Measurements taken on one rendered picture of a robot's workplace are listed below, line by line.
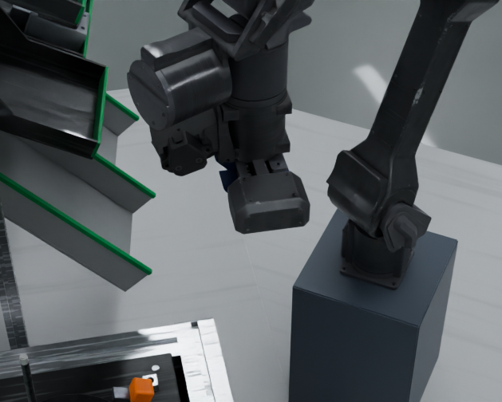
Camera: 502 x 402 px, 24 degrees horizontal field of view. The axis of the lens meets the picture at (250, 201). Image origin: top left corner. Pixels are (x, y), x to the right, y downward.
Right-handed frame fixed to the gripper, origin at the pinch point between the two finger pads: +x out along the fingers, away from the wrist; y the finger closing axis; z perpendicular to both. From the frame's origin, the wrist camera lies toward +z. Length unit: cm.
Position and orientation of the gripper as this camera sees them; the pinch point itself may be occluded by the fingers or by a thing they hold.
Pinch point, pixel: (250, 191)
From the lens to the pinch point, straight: 103.5
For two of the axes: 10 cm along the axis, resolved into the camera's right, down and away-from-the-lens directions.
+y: 2.0, 6.6, -7.3
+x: -0.1, 7.4, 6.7
